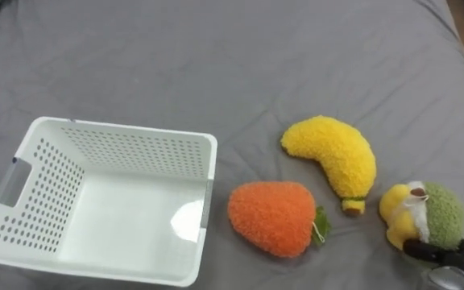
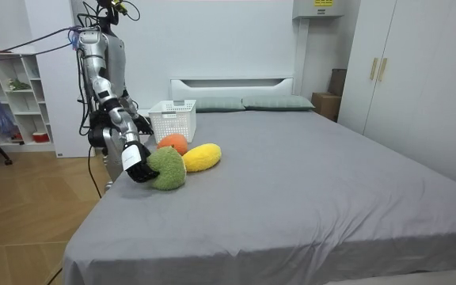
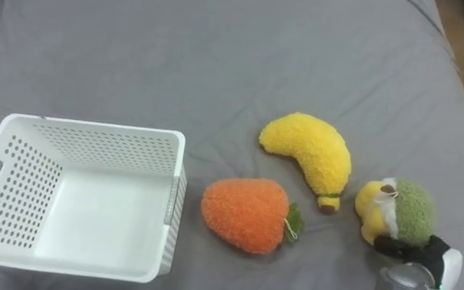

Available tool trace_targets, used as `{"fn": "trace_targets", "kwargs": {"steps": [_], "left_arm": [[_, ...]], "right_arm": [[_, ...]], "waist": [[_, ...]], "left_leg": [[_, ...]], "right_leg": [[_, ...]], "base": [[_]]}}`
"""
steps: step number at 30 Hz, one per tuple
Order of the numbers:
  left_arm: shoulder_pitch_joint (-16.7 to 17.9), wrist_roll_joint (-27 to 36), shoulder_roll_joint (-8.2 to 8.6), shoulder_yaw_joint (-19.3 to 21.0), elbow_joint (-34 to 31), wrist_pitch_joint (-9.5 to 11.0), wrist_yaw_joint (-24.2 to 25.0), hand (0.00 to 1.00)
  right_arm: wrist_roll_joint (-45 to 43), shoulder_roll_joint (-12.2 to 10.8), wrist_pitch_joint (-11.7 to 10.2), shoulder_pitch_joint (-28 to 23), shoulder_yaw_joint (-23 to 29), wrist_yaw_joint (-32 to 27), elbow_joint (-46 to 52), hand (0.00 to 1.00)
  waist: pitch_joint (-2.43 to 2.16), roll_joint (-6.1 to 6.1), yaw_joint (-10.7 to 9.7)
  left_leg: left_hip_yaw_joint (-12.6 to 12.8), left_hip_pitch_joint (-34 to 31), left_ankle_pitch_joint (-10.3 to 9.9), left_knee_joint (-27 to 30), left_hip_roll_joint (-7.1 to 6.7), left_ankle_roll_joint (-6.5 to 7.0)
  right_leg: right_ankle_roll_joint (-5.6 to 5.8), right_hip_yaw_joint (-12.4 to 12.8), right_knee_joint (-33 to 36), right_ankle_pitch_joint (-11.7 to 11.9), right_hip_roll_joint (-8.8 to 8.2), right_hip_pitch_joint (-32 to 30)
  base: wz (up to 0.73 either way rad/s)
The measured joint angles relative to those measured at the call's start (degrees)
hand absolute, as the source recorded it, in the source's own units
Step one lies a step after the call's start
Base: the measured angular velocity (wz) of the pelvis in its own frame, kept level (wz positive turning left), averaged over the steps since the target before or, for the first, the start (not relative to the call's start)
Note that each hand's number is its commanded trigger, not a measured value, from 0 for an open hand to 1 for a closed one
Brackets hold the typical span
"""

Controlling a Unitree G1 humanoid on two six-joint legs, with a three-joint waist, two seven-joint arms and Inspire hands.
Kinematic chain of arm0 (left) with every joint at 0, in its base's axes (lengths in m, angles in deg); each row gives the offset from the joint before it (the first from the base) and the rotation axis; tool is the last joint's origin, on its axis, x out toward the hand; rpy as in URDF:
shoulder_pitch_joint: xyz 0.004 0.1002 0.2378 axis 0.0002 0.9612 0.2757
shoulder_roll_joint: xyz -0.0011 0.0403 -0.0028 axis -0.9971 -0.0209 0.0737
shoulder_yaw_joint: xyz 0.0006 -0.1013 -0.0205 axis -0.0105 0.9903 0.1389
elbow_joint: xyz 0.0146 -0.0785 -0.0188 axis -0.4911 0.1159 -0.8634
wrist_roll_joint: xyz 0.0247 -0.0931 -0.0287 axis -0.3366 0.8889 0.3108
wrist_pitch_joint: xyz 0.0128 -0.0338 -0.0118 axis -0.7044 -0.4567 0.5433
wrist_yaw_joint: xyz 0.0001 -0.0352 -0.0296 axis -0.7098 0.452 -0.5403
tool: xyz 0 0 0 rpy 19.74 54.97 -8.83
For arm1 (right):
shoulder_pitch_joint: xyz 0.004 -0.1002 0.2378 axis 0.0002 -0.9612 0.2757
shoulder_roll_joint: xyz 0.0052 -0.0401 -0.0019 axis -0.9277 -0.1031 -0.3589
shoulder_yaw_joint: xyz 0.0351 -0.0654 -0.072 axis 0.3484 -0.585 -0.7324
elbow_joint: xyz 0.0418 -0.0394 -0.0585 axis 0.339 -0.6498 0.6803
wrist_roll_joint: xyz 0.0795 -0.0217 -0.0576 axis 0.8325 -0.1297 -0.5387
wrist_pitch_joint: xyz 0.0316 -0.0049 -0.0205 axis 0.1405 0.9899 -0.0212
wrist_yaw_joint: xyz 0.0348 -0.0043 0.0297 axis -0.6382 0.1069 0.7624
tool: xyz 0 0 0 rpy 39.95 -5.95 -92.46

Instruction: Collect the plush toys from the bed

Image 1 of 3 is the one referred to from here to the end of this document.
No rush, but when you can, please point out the white perforated plastic basket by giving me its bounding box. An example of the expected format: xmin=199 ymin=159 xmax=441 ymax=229
xmin=0 ymin=116 xmax=218 ymax=288

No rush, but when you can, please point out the grey bed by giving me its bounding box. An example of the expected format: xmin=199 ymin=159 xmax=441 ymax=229
xmin=0 ymin=0 xmax=464 ymax=290

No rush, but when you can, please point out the yellow banana soft toy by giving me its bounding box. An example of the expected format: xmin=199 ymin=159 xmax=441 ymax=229
xmin=280 ymin=114 xmax=378 ymax=217

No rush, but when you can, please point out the orange fruit soft toy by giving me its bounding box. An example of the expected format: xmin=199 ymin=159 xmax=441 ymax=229
xmin=227 ymin=180 xmax=332 ymax=259

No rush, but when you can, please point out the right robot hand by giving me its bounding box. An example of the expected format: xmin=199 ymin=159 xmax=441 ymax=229
xmin=402 ymin=238 xmax=464 ymax=290

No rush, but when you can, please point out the yellow and green soft toy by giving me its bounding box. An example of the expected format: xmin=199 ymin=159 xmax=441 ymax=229
xmin=379 ymin=180 xmax=464 ymax=252

